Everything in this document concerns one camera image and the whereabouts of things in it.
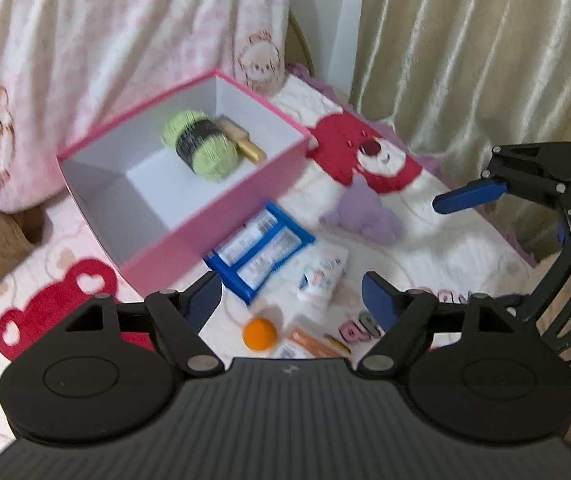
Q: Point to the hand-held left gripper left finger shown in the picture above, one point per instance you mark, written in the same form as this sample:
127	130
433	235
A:
205	297

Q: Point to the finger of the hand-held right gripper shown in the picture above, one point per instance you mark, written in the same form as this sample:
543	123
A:
565	270
470	195

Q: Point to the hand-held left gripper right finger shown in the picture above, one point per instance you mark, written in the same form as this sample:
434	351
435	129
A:
378	295

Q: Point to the pink cardboard box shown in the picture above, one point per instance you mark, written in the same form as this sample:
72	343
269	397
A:
175	240

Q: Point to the purple plush toy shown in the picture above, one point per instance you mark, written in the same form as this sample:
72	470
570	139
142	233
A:
365	210

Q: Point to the small white packet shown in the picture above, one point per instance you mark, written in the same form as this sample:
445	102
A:
323	275

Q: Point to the orange ball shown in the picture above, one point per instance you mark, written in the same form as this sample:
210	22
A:
259	334

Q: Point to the blue plastic packet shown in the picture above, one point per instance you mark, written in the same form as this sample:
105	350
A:
260	255

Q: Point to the orange tube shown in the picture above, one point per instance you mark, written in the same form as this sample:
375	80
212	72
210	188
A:
313	344

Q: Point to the beige curtain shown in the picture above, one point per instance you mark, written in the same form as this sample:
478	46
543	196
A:
465	50

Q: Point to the green and black yarn ball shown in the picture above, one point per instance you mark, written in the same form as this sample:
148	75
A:
200	145

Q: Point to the gold cosmetic tube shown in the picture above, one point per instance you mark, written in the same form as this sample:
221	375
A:
250	147

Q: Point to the beige bed headboard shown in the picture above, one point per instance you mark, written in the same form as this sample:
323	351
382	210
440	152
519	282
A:
301	42

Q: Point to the pink printed pillow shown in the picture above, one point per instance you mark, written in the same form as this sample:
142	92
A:
90	50

